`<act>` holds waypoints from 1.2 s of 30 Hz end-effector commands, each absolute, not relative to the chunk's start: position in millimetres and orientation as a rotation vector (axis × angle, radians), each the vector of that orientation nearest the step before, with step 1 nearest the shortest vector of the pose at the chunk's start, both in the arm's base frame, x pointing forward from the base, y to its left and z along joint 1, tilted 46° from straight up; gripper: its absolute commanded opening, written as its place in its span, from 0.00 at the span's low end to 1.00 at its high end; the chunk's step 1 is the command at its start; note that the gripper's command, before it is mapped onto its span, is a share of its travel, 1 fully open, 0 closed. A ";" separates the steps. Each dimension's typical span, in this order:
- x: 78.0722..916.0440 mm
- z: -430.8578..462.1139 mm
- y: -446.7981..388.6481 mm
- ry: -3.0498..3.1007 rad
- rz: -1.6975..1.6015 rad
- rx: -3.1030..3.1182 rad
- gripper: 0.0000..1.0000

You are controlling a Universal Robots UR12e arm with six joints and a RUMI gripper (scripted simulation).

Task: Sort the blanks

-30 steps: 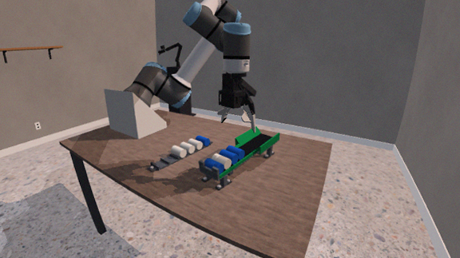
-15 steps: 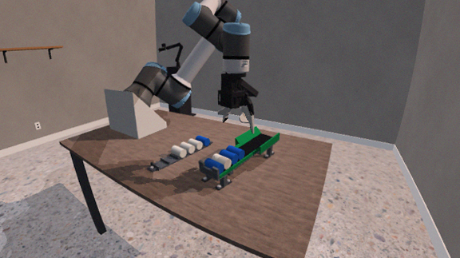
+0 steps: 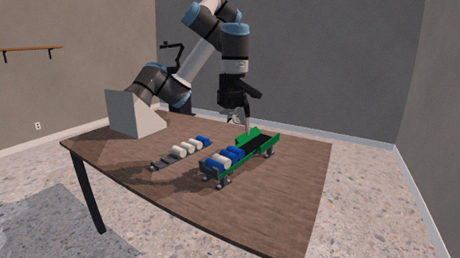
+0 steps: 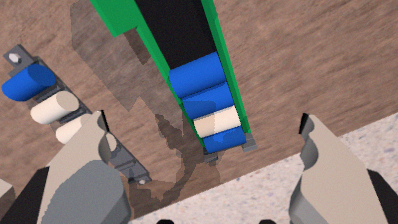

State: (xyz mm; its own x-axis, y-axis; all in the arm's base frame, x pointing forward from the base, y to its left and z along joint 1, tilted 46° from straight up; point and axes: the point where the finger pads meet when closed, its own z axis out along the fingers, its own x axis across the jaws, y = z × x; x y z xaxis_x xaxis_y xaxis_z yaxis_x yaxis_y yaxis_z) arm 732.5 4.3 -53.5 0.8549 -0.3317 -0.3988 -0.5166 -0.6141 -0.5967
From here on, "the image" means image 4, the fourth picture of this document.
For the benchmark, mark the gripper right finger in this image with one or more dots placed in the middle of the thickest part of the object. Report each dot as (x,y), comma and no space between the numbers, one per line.
(337,187)

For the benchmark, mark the blue cylinder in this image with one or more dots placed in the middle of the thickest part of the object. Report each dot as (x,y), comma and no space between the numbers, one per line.
(197,75)
(28,83)
(208,101)
(225,139)

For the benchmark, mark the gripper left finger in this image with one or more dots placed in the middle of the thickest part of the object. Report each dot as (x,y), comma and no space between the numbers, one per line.
(77,186)

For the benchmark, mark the cream cylinder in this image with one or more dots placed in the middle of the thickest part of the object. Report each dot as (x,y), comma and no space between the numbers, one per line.
(217,122)
(112,141)
(55,107)
(65,132)

